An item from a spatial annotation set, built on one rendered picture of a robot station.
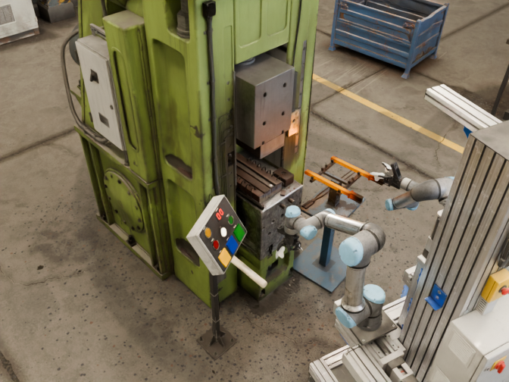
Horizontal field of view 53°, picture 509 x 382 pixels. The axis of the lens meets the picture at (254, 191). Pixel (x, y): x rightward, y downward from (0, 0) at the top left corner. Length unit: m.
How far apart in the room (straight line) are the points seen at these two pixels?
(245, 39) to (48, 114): 3.71
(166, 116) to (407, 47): 4.13
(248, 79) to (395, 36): 4.12
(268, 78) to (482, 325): 1.54
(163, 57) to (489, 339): 2.07
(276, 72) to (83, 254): 2.30
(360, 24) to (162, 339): 4.67
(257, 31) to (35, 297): 2.54
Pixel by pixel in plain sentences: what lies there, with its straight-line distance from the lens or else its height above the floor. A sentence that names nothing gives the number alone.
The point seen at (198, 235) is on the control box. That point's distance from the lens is 2.63.
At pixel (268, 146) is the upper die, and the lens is 2.98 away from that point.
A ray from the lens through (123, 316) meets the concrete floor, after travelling 3.88.
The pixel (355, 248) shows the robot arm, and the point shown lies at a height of 1.45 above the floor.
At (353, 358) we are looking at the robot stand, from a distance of 2.80.
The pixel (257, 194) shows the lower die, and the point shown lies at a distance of 3.18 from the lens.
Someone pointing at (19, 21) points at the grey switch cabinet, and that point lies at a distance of 7.86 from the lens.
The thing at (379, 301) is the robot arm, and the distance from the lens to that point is 2.63.
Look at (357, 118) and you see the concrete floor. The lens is 5.80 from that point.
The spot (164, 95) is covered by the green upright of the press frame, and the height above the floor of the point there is 1.58.
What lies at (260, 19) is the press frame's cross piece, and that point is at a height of 2.02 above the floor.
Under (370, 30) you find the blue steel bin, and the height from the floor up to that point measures 0.42.
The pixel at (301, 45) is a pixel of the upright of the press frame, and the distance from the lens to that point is 3.08.
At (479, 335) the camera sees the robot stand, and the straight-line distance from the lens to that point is 2.42.
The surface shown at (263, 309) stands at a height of 0.00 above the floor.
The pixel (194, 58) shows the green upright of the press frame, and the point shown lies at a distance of 2.56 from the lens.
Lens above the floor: 3.08
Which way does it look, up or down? 41 degrees down
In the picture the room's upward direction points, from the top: 1 degrees clockwise
